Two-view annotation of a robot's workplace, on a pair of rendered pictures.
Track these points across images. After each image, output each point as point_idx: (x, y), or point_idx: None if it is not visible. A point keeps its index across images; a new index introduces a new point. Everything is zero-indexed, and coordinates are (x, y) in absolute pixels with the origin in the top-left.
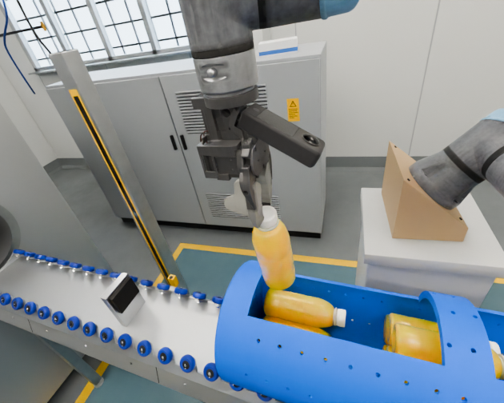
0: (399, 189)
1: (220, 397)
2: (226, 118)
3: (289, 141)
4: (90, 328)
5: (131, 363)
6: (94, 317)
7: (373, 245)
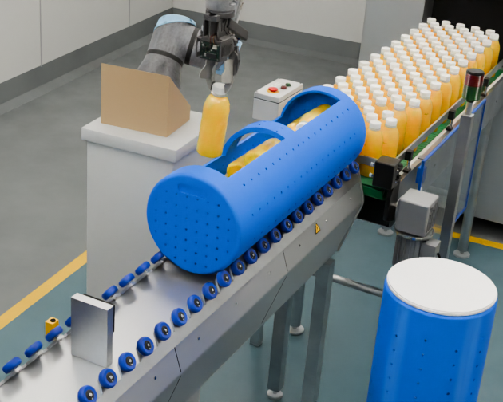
0: (163, 88)
1: (219, 318)
2: (223, 24)
3: (242, 29)
4: (112, 369)
5: (156, 376)
6: (74, 396)
7: (169, 145)
